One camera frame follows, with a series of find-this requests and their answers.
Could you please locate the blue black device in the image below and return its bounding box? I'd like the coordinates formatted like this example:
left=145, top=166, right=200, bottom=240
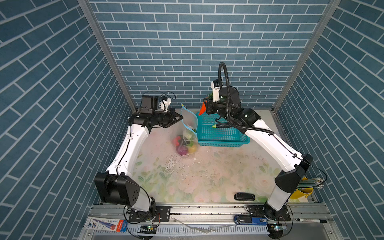
left=234, top=215, right=268, bottom=226

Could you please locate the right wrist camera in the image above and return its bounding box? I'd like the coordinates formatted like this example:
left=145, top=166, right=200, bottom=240
left=211, top=79, right=241, bottom=106

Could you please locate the clear zip top bag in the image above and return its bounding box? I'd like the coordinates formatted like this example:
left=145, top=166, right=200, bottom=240
left=172, top=105, right=199, bottom=157

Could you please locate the orange carrot toy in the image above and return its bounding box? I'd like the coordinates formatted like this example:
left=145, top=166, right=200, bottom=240
left=199, top=102, right=207, bottom=116

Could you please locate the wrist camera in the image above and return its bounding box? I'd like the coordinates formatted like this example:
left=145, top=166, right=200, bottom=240
left=211, top=79, right=241, bottom=106
left=140, top=95, right=172, bottom=114

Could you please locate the purple onion toy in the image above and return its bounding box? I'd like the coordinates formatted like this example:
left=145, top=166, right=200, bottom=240
left=177, top=146, right=189, bottom=156

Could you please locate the yellow pencil cup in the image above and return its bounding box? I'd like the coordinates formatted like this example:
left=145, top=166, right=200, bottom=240
left=290, top=177, right=314, bottom=200

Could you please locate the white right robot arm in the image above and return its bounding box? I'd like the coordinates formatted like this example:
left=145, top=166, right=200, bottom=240
left=202, top=97, right=313, bottom=220

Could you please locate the yellow potato toy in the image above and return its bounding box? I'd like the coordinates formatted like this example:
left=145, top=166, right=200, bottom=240
left=188, top=145, right=198, bottom=154

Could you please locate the teal plastic basket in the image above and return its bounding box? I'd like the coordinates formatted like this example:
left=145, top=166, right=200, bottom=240
left=196, top=113, right=250, bottom=148

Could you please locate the black stapler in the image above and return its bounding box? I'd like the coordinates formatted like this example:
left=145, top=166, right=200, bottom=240
left=234, top=192, right=256, bottom=202

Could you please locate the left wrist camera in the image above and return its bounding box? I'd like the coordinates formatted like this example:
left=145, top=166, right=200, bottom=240
left=140, top=95, right=172, bottom=114

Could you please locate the dark eggplant toy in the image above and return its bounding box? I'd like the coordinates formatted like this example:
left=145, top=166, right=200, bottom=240
left=212, top=123, right=233, bottom=129

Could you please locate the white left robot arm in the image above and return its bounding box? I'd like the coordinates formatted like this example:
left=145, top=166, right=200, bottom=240
left=94, top=108, right=183, bottom=215

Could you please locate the bundle of pencils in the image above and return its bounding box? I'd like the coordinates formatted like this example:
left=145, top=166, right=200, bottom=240
left=299, top=178, right=326, bottom=189

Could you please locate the aluminium rail base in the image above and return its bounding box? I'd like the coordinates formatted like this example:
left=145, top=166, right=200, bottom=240
left=79, top=203, right=342, bottom=240

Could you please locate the black marker pen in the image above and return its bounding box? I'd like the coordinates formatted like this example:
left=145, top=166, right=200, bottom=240
left=296, top=218, right=328, bottom=224

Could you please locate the red blue printed box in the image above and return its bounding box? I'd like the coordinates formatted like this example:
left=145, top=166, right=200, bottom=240
left=84, top=217, right=127, bottom=233

